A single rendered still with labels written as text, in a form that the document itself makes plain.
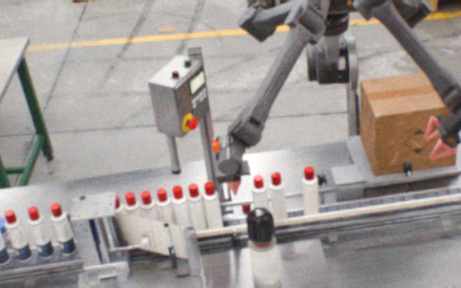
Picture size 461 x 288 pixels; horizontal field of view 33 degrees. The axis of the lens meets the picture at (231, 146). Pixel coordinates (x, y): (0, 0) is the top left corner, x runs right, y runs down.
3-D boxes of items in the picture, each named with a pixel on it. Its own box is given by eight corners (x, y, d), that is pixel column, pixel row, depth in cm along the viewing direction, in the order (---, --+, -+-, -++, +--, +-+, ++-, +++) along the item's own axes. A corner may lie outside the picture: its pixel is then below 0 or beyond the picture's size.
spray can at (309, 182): (305, 221, 260) (302, 175, 248) (302, 211, 264) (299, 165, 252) (320, 219, 260) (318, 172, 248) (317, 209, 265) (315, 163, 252)
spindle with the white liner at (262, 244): (254, 296, 236) (245, 225, 218) (250, 275, 243) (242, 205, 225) (283, 292, 236) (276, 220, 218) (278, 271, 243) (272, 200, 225)
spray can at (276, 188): (273, 227, 260) (269, 180, 248) (271, 217, 264) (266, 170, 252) (288, 224, 260) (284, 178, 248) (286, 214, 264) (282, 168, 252)
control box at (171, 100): (157, 132, 241) (146, 81, 230) (185, 104, 252) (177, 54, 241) (184, 139, 236) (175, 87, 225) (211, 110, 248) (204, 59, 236)
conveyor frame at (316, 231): (-6, 284, 259) (-10, 274, 256) (-1, 261, 268) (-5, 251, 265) (476, 215, 262) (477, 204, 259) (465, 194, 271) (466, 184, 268)
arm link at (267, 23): (341, 0, 227) (317, -21, 223) (322, 37, 223) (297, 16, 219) (265, 26, 266) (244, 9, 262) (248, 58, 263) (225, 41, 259)
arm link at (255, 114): (319, 27, 229) (292, 5, 225) (329, 24, 224) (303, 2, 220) (251, 148, 219) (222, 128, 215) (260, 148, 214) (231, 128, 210)
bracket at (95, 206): (70, 222, 233) (69, 220, 233) (73, 199, 242) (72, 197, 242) (114, 216, 234) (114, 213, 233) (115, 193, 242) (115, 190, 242)
